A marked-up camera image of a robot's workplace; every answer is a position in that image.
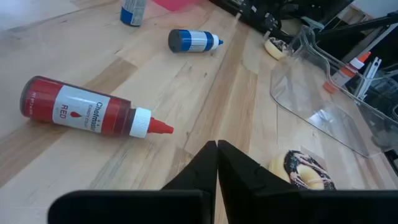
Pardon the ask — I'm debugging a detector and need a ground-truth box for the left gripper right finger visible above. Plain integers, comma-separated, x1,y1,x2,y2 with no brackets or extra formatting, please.
217,139,301,224

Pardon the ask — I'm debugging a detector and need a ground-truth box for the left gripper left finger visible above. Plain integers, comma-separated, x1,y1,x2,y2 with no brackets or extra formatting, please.
161,140,218,224

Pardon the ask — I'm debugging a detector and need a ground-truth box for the blue food colour bottle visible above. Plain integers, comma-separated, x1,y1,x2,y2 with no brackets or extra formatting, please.
119,0,147,28
167,29,224,54

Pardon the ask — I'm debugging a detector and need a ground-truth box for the dark red food colour bottle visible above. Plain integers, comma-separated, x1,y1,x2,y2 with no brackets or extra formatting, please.
19,75,175,139

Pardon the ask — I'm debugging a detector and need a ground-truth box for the orange food colour bottle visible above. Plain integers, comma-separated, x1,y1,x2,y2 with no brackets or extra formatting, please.
322,50,373,95

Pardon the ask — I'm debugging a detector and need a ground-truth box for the clear plastic tray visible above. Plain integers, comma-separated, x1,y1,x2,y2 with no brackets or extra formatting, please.
269,24,398,159

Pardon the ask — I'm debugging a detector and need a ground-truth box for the red plastic tray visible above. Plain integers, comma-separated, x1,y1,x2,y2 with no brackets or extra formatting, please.
151,0,203,12

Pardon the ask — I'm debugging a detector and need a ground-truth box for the black aluminium table frame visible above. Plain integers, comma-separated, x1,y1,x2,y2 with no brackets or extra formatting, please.
317,11,398,43

